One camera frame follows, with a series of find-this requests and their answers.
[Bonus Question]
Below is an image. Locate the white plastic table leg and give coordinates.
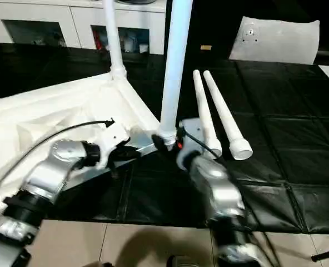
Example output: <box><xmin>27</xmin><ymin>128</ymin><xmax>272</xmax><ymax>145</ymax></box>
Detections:
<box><xmin>102</xmin><ymin>0</ymin><xmax>127</xmax><ymax>81</ymax></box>
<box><xmin>202</xmin><ymin>70</ymin><xmax>253</xmax><ymax>161</ymax></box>
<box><xmin>192</xmin><ymin>70</ymin><xmax>223</xmax><ymax>160</ymax></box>
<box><xmin>157</xmin><ymin>0</ymin><xmax>195</xmax><ymax>146</ymax></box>

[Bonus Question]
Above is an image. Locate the white plastic table top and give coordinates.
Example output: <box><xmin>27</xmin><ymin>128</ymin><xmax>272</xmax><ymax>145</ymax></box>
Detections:
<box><xmin>0</xmin><ymin>72</ymin><xmax>167</xmax><ymax>223</ymax></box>

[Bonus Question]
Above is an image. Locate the black work mat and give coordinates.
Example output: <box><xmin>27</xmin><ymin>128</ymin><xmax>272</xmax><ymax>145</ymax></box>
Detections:
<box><xmin>0</xmin><ymin>41</ymin><xmax>329</xmax><ymax>234</ymax></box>

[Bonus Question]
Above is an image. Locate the dark cabinet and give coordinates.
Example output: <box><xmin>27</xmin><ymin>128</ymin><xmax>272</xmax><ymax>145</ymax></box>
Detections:
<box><xmin>164</xmin><ymin>0</ymin><xmax>246</xmax><ymax>61</ymax></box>

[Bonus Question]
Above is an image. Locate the white board with round fitting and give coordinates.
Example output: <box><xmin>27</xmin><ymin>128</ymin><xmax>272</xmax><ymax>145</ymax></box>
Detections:
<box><xmin>228</xmin><ymin>16</ymin><xmax>320</xmax><ymax>66</ymax></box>

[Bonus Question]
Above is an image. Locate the white glass-door cabinet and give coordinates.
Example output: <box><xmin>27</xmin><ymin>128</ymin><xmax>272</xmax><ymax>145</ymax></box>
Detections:
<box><xmin>0</xmin><ymin>0</ymin><xmax>167</xmax><ymax>55</ymax></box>

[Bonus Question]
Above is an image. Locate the thin black rod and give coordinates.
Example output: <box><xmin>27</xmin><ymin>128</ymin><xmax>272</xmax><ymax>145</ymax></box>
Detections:
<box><xmin>311</xmin><ymin>246</ymin><xmax>329</xmax><ymax>262</ymax></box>

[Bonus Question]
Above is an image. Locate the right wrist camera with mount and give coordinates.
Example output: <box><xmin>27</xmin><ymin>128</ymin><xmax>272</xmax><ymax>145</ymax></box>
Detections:
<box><xmin>178</xmin><ymin>118</ymin><xmax>208</xmax><ymax>170</ymax></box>

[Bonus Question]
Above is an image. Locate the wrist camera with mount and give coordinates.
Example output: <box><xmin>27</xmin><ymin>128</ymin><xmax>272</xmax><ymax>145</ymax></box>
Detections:
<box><xmin>94</xmin><ymin>122</ymin><xmax>131</xmax><ymax>170</ymax></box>
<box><xmin>178</xmin><ymin>118</ymin><xmax>208</xmax><ymax>170</ymax></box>

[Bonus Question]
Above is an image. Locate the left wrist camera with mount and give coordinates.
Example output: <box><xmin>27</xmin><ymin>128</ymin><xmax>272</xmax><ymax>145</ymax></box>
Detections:
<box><xmin>94</xmin><ymin>122</ymin><xmax>131</xmax><ymax>170</ymax></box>

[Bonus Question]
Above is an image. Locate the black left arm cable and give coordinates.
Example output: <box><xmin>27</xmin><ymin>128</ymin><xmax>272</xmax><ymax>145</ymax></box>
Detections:
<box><xmin>0</xmin><ymin>118</ymin><xmax>116</xmax><ymax>201</ymax></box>

